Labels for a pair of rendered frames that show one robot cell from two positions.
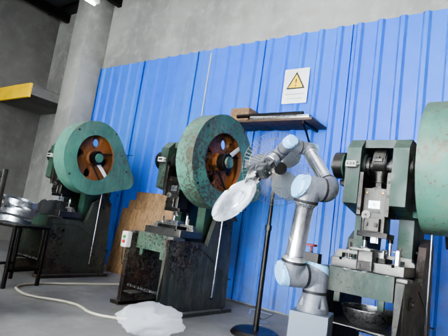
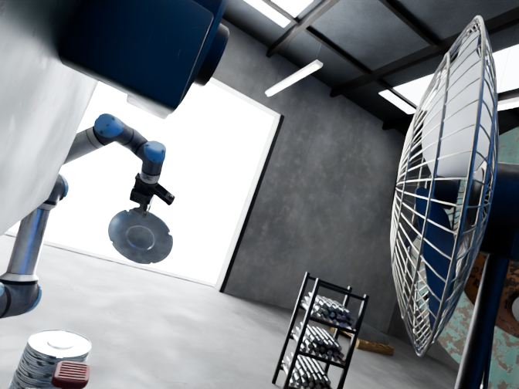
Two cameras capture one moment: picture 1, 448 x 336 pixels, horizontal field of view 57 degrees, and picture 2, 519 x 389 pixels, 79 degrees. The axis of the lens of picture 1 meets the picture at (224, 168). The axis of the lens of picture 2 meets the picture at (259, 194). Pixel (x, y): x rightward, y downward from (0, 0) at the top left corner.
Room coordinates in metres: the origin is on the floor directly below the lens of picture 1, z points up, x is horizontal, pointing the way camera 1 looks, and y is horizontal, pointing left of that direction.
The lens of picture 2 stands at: (3.21, -1.09, 1.11)
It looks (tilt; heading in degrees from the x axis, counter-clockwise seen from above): 7 degrees up; 119
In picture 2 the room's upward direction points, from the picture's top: 19 degrees clockwise
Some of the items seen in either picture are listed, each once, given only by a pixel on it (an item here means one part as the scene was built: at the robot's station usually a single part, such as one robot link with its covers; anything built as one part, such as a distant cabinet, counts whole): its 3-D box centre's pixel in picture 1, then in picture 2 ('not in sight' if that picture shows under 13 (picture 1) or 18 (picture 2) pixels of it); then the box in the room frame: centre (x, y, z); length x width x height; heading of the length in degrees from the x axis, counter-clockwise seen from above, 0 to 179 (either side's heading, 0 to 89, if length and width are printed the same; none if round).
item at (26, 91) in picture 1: (36, 100); not in sight; (6.82, 3.33, 2.44); 1.25 x 0.92 x 0.27; 53
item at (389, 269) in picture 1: (372, 266); not in sight; (2.69, -1.04, 0.68); 0.45 x 0.30 x 0.06; 53
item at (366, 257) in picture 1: (365, 259); not in sight; (2.55, -0.93, 0.72); 0.25 x 0.14 x 0.14; 143
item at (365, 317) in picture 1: (367, 316); not in sight; (2.69, -1.04, 0.36); 0.34 x 0.34 x 0.10
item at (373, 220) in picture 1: (375, 209); not in sight; (2.66, -1.01, 1.04); 0.17 x 0.15 x 0.30; 143
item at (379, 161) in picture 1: (381, 175); not in sight; (2.69, -1.04, 1.27); 0.21 x 0.12 x 0.34; 143
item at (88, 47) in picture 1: (74, 119); not in sight; (6.53, 2.52, 2.15); 0.42 x 0.40 x 4.30; 143
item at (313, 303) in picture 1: (313, 301); not in sight; (2.05, -0.52, 0.50); 0.15 x 0.15 x 0.10
